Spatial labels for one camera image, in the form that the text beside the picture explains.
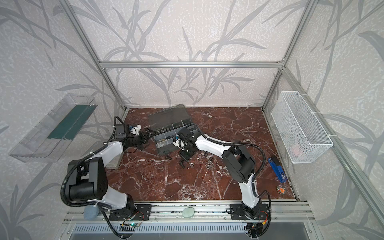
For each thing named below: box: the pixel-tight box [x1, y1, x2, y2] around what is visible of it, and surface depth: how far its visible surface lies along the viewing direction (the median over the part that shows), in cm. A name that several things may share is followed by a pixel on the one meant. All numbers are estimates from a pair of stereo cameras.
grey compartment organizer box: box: [148, 103, 193, 156], surface depth 111 cm
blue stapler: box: [268, 156, 287, 183], surface depth 88 cm
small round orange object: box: [276, 185, 286, 195], surface depth 82 cm
